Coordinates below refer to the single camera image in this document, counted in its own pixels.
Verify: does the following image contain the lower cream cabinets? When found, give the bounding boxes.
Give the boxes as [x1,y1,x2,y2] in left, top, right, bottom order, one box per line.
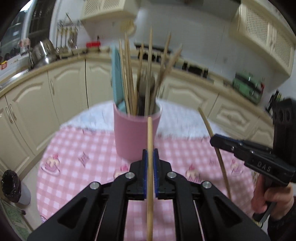
[1,57,273,176]

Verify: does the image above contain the steel pot upside down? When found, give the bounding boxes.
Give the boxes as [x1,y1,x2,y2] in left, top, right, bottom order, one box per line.
[29,39,58,69]

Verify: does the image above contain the person's right hand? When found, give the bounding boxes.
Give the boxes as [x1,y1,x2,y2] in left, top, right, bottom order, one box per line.
[251,174,295,220]

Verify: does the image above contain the window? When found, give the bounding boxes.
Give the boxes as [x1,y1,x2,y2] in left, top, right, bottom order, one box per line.
[1,1,56,62]

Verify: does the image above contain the upper cream cabinets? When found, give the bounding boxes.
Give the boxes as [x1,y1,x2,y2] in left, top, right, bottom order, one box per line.
[81,1,295,76]

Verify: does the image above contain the pink utensil cup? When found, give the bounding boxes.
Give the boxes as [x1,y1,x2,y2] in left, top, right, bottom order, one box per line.
[113,105,148,162]

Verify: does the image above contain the green electric cooker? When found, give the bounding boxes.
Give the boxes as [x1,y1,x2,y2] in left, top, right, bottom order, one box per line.
[232,72,265,104]

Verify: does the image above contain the teal knife sheath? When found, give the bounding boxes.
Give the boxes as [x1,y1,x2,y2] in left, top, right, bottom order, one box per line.
[111,46,127,113]

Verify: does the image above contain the hanging utensil rack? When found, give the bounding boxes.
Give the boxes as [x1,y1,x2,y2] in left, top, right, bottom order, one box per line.
[56,13,83,56]

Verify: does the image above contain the wooden chopstick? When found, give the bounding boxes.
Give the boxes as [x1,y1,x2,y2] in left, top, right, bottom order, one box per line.
[147,117,154,241]
[198,107,232,200]

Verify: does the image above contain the black fork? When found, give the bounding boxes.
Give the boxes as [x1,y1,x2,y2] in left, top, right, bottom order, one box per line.
[136,74,156,116]

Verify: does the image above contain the black trash bin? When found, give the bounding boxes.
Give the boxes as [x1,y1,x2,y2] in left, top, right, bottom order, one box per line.
[1,170,31,205]

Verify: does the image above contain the steel sink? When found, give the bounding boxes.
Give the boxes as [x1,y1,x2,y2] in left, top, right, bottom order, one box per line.
[0,69,29,89]

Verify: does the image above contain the red container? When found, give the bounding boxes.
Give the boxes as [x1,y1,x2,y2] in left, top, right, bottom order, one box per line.
[86,41,101,48]

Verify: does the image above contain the round beige wall trivet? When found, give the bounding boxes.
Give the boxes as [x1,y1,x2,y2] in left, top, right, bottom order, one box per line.
[120,19,137,36]

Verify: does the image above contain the cream cabinets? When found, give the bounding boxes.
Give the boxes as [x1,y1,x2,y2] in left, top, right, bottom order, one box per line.
[1,57,273,176]
[81,1,295,76]

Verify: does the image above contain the black gas stove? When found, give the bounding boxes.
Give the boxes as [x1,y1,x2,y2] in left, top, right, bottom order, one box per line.
[134,43,209,79]

